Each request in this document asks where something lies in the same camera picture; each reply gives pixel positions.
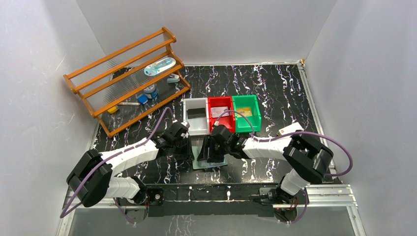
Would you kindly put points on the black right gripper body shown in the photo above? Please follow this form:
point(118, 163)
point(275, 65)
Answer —
point(210, 150)

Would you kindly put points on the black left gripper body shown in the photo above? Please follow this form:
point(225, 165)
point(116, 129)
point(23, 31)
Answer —
point(185, 148)

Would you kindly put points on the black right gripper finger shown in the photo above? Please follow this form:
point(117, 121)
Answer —
point(216, 153)
point(204, 152)

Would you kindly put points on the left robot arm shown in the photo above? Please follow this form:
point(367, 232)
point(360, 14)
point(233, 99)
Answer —
point(95, 175)

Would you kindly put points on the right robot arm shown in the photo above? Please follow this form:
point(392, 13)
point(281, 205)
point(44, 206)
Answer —
point(308, 157)

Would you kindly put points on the gold card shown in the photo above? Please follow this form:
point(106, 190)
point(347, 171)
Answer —
point(246, 111)

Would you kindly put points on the silver VIP card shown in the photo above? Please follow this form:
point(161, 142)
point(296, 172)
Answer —
point(217, 111)

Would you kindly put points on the black card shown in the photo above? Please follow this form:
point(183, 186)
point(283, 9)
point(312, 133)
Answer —
point(196, 113)

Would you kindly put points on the green plastic bin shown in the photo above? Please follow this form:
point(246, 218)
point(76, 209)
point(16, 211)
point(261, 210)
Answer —
point(248, 106)

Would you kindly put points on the white plastic bin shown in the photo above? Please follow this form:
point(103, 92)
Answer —
point(198, 126)

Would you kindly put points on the blue small block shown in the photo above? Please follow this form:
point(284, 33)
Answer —
point(142, 99)

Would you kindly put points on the blue tape roll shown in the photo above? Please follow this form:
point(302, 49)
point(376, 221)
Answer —
point(151, 92)

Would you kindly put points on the white marker pen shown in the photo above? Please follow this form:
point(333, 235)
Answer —
point(130, 104)

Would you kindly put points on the white small box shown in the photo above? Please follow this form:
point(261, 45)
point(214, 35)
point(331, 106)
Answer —
point(294, 127)

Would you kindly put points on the light blue white stapler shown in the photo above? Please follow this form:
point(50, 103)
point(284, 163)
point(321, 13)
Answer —
point(173, 78)

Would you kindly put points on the yellow small block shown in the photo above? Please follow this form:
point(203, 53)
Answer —
point(113, 110)

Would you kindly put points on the orange wooden shelf rack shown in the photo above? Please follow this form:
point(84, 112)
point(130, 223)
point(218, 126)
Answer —
point(119, 77)

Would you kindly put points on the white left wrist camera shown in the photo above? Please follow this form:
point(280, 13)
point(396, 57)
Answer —
point(186, 124)

